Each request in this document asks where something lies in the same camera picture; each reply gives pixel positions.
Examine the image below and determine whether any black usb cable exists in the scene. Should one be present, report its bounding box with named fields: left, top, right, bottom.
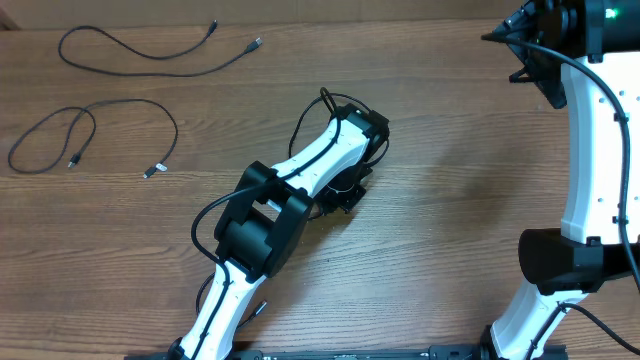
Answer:
left=6, top=98, right=180, bottom=180

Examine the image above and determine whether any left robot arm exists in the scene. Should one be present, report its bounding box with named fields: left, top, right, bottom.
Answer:
left=168, top=104, right=390, bottom=359

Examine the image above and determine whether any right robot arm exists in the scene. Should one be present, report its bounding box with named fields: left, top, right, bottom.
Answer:
left=474, top=0, right=639, bottom=359

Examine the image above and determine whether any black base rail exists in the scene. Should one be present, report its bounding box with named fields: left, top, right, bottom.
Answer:
left=123, top=343, right=570, bottom=360

